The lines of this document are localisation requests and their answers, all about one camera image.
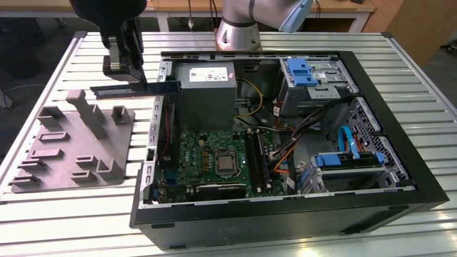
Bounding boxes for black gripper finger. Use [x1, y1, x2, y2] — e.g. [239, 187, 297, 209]
[121, 16, 149, 90]

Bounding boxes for grey power supply unit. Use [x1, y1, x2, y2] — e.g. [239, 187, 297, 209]
[166, 62, 238, 132]

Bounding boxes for grey parts rack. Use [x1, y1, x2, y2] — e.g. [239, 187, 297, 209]
[7, 89, 137, 194]

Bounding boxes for green motherboard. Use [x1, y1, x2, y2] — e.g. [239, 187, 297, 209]
[155, 128, 286, 203]

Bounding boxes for CPU socket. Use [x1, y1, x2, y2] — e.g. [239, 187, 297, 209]
[210, 148, 245, 180]

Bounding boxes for blue drive latch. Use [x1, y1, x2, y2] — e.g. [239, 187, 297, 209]
[286, 58, 319, 88]

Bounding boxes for silver CPU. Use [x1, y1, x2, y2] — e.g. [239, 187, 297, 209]
[214, 154, 238, 172]

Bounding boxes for metal drive cage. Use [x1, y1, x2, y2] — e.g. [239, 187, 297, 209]
[277, 56, 359, 116]

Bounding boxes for black graphics card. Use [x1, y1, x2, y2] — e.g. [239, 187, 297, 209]
[194, 182, 247, 201]

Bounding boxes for wooden desk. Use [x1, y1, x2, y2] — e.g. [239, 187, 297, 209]
[0, 0, 378, 33]

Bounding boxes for hard disk in blue carrier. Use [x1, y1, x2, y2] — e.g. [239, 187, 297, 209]
[313, 152, 384, 169]

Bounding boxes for metal disk bay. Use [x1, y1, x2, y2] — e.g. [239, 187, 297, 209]
[309, 152, 395, 194]

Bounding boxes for black PC case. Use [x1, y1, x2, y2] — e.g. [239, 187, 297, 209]
[127, 50, 450, 251]

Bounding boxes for wooden cabinet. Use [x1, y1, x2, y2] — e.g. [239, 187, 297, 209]
[386, 0, 457, 68]

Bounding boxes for black cable with plug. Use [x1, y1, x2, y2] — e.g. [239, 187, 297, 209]
[185, 0, 195, 31]

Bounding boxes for yellow and black wire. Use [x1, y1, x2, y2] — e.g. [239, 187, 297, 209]
[234, 78, 265, 118]

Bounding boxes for black and purple wire bundle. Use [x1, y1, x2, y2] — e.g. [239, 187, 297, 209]
[289, 96, 358, 140]

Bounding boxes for orange yellow red wires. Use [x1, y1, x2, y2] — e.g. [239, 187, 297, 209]
[271, 139, 303, 175]

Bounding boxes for blue flat wire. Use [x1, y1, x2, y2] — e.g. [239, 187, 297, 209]
[337, 125, 360, 159]

